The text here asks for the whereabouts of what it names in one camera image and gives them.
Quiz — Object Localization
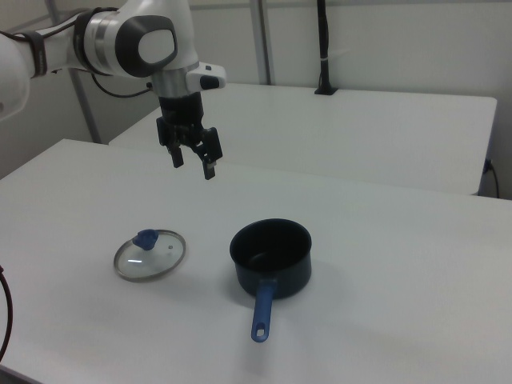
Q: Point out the black cable on robot arm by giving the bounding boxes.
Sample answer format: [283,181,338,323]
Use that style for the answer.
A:
[90,67,157,99]

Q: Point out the glass lid with blue knob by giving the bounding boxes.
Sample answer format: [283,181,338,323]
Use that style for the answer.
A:
[113,227,187,282]

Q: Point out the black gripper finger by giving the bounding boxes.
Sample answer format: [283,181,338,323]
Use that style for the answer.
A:
[193,126,224,182]
[155,117,185,169]

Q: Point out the dark blue saucepan, blue handle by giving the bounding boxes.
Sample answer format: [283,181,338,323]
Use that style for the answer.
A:
[229,218,313,344]

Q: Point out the dark cable at table edge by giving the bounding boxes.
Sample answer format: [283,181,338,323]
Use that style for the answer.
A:
[0,263,15,358]

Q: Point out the black strap on arm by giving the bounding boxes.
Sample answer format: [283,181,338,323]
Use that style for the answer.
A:
[22,30,50,78]

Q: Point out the black camera pole, white band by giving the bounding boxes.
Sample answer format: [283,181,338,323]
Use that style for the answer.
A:
[314,0,340,96]

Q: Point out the grey metal frame post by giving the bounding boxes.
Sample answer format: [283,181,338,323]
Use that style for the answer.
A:
[250,0,276,86]

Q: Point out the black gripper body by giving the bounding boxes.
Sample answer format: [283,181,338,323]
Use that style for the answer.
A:
[158,92,208,150]

